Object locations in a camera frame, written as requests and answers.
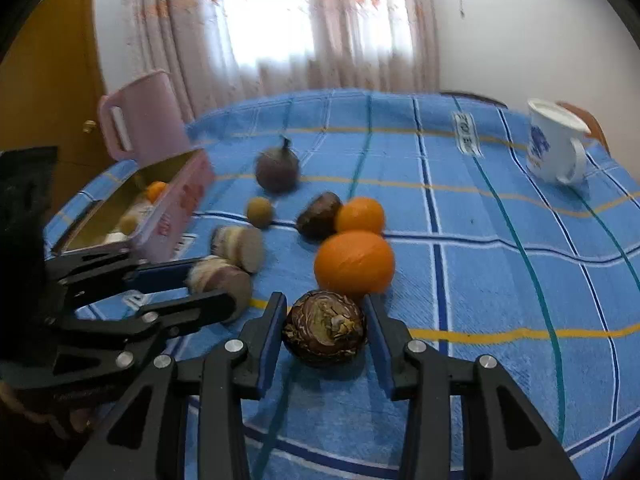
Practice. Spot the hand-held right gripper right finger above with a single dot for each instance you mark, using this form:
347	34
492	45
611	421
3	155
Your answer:
380	347

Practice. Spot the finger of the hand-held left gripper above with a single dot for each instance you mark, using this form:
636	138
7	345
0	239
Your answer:
165	275
200	305

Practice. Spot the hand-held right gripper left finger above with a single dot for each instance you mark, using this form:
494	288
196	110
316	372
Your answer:
272	342

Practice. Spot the cut taro piece front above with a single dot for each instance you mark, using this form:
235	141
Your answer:
225	285

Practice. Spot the cut taro piece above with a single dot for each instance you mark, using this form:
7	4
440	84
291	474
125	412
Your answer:
240	249
225	285

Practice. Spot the brown mottled round fruit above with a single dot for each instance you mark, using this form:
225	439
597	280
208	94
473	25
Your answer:
325	330

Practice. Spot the pink tin box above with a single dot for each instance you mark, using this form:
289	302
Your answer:
175	215

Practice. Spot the large orange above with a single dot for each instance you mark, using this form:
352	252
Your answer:
355	262

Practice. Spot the small tan round fruit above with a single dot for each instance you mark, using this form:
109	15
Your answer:
260	211

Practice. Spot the dark brown fruit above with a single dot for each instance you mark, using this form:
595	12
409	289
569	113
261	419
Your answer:
317	217

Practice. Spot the medium orange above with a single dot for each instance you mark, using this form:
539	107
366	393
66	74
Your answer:
361	215

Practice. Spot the brown mangosteen with stem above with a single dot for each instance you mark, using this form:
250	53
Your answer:
277	172

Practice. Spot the person's left hand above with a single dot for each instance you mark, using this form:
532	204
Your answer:
75	417

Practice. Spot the small orange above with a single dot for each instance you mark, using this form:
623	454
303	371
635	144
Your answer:
156	190

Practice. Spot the brass door knob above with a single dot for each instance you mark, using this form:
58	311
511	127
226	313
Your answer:
89	126

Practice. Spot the wooden door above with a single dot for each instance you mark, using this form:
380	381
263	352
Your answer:
45	85

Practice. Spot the pink electric kettle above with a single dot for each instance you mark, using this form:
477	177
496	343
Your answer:
150	115

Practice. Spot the sheer floral curtain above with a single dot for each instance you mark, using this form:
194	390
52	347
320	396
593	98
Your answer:
175	60

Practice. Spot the white mug with blue print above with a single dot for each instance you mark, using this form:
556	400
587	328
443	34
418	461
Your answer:
550	145

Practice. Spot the brown wooden chair back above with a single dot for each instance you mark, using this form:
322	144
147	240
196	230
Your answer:
592	122

